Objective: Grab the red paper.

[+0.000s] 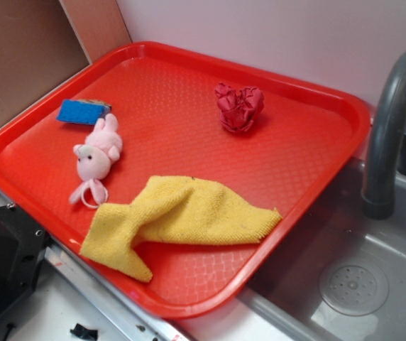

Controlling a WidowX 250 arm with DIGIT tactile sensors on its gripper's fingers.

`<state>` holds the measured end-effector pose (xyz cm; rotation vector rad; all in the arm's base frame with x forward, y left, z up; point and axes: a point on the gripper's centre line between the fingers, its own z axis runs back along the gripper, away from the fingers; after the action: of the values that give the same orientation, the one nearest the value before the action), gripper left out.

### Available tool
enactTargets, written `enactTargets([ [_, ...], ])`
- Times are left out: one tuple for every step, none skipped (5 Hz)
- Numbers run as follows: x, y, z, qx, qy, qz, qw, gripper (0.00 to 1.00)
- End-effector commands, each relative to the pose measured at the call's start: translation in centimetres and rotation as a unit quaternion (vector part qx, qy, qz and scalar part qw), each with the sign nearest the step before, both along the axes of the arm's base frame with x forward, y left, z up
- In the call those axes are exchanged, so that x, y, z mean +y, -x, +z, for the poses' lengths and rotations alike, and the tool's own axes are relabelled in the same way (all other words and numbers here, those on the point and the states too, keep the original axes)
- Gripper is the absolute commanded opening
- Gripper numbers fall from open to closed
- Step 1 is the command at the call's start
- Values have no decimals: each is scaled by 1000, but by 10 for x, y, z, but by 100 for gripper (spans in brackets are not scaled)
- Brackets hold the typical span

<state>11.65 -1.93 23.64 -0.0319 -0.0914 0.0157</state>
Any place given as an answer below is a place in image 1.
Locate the red plastic tray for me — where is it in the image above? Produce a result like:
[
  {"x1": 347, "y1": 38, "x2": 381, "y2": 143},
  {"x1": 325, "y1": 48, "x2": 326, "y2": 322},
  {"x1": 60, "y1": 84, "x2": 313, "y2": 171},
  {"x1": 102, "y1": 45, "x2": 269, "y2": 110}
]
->
[{"x1": 0, "y1": 42, "x2": 371, "y2": 320}]

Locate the yellow microfiber cloth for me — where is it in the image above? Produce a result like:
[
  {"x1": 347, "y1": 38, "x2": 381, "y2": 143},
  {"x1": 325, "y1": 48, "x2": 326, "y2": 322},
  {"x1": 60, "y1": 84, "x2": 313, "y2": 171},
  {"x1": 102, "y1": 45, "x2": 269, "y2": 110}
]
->
[{"x1": 80, "y1": 176, "x2": 282, "y2": 283}]

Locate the grey toy faucet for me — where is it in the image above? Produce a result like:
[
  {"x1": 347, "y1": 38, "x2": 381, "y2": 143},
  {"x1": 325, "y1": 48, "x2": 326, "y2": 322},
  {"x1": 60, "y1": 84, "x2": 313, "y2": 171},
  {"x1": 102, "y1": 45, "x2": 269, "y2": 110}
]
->
[{"x1": 361, "y1": 52, "x2": 406, "y2": 220}]

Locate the crumpled red paper ball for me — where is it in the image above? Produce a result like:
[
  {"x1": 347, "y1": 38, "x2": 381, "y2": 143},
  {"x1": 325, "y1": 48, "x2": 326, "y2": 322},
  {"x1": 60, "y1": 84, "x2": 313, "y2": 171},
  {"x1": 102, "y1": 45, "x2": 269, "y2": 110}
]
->
[{"x1": 214, "y1": 82, "x2": 264, "y2": 134}]

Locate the pink plush bunny toy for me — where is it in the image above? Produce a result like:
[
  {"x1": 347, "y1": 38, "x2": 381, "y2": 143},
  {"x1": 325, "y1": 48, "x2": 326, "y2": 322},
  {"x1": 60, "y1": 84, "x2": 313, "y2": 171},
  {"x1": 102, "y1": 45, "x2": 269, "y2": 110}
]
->
[{"x1": 69, "y1": 113, "x2": 123, "y2": 209}]

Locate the brown cardboard panel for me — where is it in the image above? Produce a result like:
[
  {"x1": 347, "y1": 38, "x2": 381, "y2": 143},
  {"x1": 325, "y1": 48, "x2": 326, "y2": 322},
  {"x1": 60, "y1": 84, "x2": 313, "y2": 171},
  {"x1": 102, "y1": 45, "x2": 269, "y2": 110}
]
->
[{"x1": 0, "y1": 1, "x2": 131, "y2": 128}]

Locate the round sink drain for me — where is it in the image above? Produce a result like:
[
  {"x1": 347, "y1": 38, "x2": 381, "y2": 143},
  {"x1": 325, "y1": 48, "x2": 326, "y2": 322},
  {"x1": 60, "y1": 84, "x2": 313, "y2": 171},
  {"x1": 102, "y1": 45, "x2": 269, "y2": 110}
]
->
[{"x1": 318, "y1": 257, "x2": 389, "y2": 317}]

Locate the blue sponge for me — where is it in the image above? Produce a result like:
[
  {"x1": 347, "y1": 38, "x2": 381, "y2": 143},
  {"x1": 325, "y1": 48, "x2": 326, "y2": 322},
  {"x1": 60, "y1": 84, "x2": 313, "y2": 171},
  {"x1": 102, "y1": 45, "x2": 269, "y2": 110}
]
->
[{"x1": 56, "y1": 99, "x2": 111, "y2": 125}]

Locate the black tape piece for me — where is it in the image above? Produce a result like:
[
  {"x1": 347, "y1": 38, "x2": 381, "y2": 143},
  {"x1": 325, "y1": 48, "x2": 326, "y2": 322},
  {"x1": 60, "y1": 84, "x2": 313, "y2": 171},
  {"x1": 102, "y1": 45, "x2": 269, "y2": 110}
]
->
[{"x1": 70, "y1": 323, "x2": 99, "y2": 341}]

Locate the grey toy sink basin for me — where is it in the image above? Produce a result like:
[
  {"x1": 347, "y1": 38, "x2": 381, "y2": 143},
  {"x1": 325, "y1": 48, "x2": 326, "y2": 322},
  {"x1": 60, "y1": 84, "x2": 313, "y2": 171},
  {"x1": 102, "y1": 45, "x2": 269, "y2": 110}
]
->
[{"x1": 237, "y1": 156, "x2": 406, "y2": 341}]

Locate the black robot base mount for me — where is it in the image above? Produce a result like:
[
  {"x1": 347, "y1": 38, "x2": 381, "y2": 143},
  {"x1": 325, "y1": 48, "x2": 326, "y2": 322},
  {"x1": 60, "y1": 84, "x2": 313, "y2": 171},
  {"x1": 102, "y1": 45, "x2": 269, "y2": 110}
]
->
[{"x1": 0, "y1": 205, "x2": 49, "y2": 312}]

